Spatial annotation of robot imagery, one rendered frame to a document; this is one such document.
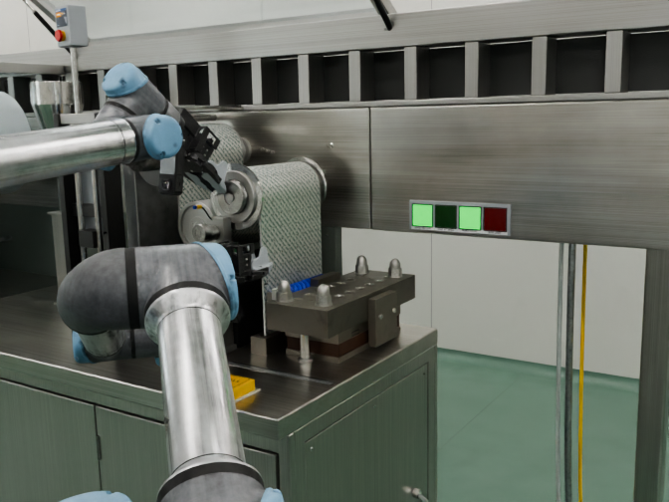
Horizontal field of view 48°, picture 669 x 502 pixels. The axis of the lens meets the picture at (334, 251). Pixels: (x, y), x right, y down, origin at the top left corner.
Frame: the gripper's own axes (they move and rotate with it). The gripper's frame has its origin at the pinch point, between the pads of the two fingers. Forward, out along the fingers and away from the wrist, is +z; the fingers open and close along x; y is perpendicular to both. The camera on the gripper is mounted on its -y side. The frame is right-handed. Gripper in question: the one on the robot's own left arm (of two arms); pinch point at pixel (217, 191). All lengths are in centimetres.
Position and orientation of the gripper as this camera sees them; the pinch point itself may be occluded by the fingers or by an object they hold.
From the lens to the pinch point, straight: 165.9
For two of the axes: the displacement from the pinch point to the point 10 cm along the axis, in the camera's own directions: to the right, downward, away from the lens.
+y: 3.3, -8.6, 3.9
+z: 4.3, 5.0, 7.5
